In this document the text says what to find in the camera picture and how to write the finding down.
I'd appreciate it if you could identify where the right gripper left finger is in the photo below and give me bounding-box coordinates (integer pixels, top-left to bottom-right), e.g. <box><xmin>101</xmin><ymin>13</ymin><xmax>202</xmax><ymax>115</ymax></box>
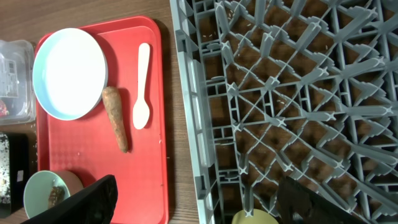
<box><xmin>25</xmin><ymin>174</ymin><xmax>118</xmax><ymax>224</ymax></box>

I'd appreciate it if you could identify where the yellow plastic cup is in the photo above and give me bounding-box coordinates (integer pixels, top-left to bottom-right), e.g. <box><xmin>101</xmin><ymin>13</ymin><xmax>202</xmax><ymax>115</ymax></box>
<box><xmin>231</xmin><ymin>209</ymin><xmax>279</xmax><ymax>224</ymax></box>

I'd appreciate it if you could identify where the clear plastic bin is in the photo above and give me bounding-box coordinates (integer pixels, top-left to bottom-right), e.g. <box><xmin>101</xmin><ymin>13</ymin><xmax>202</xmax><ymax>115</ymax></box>
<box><xmin>1</xmin><ymin>40</ymin><xmax>36</xmax><ymax>126</ymax></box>

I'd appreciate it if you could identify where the white plastic spoon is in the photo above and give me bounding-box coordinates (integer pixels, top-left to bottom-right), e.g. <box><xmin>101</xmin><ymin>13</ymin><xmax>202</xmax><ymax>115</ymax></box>
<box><xmin>132</xmin><ymin>43</ymin><xmax>150</xmax><ymax>129</ymax></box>

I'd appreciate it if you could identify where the light blue plate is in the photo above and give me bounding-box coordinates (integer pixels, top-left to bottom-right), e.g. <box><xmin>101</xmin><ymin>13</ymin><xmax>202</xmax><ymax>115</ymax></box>
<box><xmin>32</xmin><ymin>28</ymin><xmax>108</xmax><ymax>121</ymax></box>

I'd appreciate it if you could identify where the brown food scrap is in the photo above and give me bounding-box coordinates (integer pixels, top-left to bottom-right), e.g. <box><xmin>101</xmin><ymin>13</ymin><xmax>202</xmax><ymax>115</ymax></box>
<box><xmin>48</xmin><ymin>186</ymin><xmax>65</xmax><ymax>209</ymax></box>

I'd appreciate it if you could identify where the white rice pile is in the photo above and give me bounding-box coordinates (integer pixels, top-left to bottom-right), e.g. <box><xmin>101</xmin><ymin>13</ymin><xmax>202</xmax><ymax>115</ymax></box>
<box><xmin>0</xmin><ymin>133</ymin><xmax>11</xmax><ymax>204</ymax></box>

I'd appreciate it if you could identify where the red snack wrapper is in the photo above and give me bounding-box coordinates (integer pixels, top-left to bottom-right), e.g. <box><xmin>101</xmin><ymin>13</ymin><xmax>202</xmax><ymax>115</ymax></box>
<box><xmin>0</xmin><ymin>100</ymin><xmax>9</xmax><ymax>117</ymax></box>

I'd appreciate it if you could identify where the brown carrot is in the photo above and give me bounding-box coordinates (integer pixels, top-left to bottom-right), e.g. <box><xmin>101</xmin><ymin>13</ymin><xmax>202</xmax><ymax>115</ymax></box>
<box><xmin>101</xmin><ymin>86</ymin><xmax>129</xmax><ymax>153</ymax></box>

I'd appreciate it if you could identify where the green bowl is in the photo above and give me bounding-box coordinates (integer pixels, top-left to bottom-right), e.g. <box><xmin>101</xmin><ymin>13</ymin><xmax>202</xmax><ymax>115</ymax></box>
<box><xmin>24</xmin><ymin>170</ymin><xmax>83</xmax><ymax>218</ymax></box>

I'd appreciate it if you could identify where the grey dishwasher rack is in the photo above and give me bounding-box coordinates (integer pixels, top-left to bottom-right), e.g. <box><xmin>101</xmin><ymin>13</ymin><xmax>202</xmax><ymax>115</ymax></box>
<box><xmin>170</xmin><ymin>0</ymin><xmax>397</xmax><ymax>223</ymax></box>

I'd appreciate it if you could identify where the black plastic tray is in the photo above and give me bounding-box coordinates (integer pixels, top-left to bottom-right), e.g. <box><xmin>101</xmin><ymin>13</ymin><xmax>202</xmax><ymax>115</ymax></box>
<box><xmin>1</xmin><ymin>133</ymin><xmax>29</xmax><ymax>218</ymax></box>

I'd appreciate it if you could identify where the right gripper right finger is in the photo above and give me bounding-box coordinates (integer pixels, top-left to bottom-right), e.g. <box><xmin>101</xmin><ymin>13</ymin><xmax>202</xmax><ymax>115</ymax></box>
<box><xmin>277</xmin><ymin>177</ymin><xmax>364</xmax><ymax>224</ymax></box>

